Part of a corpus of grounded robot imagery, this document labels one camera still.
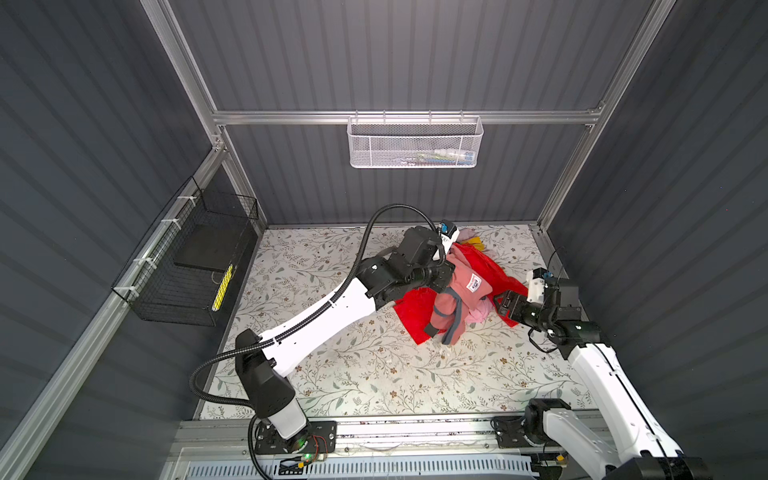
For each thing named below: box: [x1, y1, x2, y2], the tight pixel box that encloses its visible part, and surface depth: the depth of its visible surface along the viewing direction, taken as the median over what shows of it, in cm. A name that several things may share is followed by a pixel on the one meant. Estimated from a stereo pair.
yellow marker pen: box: [212, 264, 234, 312], surface depth 71 cm
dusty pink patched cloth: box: [424, 244, 493, 346], surface depth 77 cm
